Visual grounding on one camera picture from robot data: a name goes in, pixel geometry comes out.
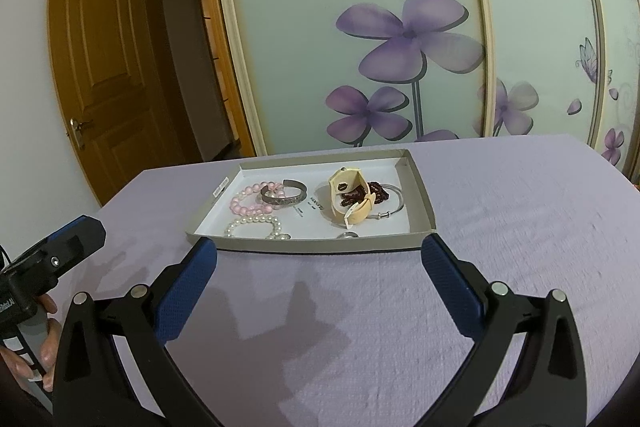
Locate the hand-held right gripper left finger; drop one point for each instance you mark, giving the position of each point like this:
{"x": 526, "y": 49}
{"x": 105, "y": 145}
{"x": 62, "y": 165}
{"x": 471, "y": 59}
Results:
{"x": 185, "y": 297}

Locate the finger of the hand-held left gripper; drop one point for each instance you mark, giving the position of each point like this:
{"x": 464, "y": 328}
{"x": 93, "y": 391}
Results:
{"x": 60, "y": 252}

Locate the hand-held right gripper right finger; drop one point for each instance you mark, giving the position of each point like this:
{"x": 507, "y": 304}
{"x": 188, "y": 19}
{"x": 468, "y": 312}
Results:
{"x": 450, "y": 287}

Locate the cream watch band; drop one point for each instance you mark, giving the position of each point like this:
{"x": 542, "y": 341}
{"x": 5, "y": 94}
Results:
{"x": 350, "y": 194}

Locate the grey cardboard tray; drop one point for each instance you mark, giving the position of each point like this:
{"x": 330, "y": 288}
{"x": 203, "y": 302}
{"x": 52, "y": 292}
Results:
{"x": 320, "y": 227}

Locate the person's left hand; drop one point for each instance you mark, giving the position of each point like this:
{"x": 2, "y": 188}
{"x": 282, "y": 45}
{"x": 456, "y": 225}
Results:
{"x": 47, "y": 352}

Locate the thin silver bangle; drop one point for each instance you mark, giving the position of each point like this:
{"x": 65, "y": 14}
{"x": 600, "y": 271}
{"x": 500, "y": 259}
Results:
{"x": 392, "y": 204}

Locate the purple tablecloth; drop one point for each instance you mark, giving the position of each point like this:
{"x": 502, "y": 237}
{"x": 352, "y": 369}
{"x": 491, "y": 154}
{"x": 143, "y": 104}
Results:
{"x": 350, "y": 332}

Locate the wooden door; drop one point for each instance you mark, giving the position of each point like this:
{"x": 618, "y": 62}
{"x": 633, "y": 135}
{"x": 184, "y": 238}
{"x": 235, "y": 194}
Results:
{"x": 115, "y": 77}

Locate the flower print wardrobe door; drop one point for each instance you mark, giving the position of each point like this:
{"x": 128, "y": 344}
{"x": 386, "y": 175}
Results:
{"x": 617, "y": 82}
{"x": 535, "y": 32}
{"x": 350, "y": 32}

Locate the wooden door frame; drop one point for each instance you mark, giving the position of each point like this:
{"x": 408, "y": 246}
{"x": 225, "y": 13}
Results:
{"x": 220, "y": 47}

